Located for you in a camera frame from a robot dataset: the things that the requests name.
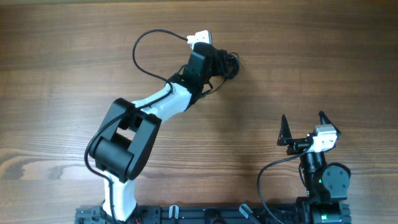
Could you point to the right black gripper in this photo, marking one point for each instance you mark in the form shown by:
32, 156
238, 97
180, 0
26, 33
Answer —
285, 139

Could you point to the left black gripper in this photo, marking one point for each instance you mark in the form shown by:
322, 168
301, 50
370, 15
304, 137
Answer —
220, 60

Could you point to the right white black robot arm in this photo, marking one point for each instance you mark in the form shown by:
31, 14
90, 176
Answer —
326, 183

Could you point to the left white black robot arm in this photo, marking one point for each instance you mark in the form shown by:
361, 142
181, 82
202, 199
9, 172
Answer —
122, 145

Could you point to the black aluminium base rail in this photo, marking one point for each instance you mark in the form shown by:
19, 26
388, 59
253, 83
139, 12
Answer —
217, 214

